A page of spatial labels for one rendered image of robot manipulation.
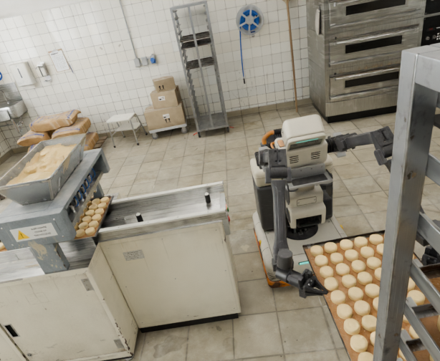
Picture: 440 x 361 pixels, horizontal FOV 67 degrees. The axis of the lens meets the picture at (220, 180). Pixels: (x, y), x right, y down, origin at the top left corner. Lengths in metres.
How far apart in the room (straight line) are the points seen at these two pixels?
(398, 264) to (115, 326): 1.79
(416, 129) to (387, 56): 4.49
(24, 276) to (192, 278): 0.89
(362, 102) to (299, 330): 3.51
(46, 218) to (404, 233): 1.47
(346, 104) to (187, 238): 3.61
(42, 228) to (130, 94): 4.36
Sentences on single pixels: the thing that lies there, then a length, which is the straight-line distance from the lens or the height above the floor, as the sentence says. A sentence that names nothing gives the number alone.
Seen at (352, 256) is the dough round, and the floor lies 0.93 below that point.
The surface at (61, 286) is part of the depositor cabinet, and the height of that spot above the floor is 0.74.
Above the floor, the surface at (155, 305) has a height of 0.28.
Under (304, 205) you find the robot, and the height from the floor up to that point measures 0.66.
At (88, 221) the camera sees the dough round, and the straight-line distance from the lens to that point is 2.05.
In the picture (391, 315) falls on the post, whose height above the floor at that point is 1.40.
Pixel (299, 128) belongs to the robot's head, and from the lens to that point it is 1.85.
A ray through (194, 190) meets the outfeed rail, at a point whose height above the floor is 0.89.
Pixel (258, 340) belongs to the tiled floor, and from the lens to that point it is 2.30.
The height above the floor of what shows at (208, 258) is 0.59.
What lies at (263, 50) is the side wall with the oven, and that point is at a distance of 5.58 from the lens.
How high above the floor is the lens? 1.91
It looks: 30 degrees down
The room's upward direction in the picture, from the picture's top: 11 degrees counter-clockwise
